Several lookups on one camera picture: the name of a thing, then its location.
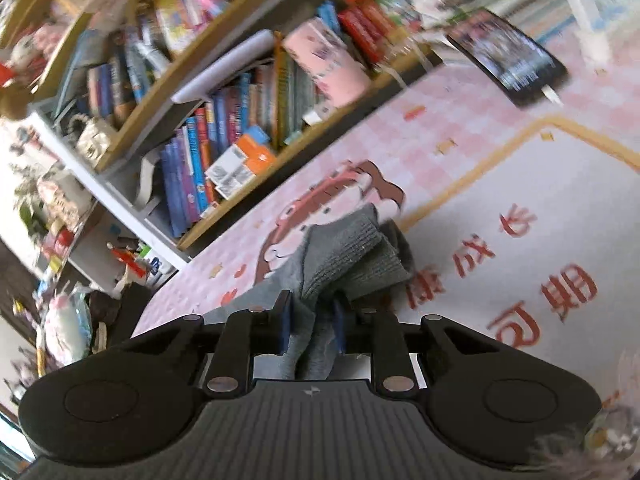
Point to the small metallic handbag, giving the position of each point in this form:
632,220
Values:
92,137

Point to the white shelf unit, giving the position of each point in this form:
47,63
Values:
115,200

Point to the small white box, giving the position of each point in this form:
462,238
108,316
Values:
317,112

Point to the black tablet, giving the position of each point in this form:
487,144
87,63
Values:
505,57

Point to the wooden bookshelf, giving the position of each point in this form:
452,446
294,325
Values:
280,157

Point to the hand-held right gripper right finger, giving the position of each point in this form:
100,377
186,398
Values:
339,325

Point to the orange and white box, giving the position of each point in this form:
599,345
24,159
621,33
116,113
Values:
235,177
260,152

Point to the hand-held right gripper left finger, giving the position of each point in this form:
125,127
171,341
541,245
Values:
285,322

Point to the pink cartoon printed table mat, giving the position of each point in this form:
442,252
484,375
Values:
500,170

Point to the cluttered toy pile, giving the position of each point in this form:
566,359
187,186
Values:
65,322

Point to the row of upright books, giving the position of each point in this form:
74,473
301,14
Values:
210,155

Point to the grey knit sweater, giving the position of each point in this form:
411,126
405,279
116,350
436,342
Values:
340,255

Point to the red toy figure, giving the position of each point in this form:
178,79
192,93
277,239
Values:
125,259

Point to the red snack packets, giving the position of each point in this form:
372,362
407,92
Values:
367,22

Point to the stack of colourful picture books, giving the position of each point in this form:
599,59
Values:
165,25

